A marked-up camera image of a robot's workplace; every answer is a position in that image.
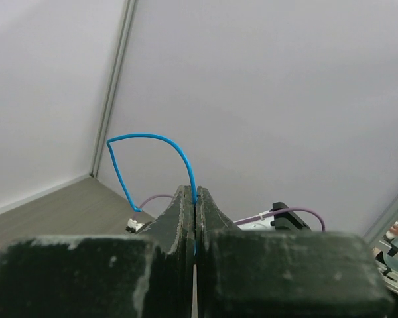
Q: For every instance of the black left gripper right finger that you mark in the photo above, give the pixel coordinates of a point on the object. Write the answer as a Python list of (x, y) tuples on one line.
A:
[(283, 273)]

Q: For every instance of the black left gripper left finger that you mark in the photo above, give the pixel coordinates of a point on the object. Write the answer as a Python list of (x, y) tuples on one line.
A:
[(147, 274)]

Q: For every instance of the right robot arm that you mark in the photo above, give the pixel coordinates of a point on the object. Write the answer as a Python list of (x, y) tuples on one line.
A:
[(281, 221)]

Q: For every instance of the right aluminium frame post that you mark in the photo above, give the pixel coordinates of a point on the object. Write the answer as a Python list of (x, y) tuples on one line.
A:
[(382, 223)]

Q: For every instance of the aluminium frame post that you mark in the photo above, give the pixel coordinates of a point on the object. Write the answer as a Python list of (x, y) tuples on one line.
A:
[(128, 16), (382, 223)]

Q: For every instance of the left aluminium frame post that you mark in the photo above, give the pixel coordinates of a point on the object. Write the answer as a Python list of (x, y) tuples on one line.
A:
[(128, 16)]

